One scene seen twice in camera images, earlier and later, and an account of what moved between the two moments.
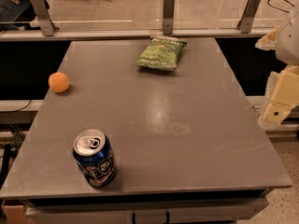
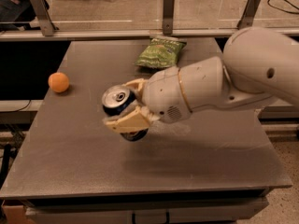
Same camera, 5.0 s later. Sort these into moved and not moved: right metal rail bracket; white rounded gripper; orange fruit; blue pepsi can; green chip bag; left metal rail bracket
Moved: blue pepsi can; white rounded gripper
Not moved: left metal rail bracket; right metal rail bracket; green chip bag; orange fruit
